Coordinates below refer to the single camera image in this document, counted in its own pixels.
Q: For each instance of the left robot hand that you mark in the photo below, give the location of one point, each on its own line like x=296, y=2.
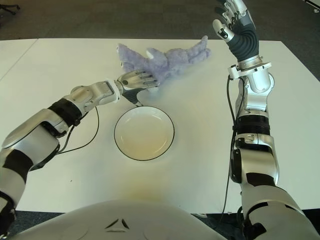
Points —
x=135, y=80

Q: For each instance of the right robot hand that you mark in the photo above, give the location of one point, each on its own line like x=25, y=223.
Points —
x=243, y=40

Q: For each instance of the purple plush doll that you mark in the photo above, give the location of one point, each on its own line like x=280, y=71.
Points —
x=172, y=62

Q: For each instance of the white plate with black rim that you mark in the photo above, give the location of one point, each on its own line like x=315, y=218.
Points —
x=144, y=133

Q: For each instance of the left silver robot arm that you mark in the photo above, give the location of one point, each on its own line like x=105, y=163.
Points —
x=32, y=135

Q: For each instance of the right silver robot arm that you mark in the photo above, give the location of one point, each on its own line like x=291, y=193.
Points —
x=257, y=160

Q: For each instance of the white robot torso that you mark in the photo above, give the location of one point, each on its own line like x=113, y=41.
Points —
x=120, y=215

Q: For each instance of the black office chair base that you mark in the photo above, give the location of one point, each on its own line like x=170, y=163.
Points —
x=7, y=6

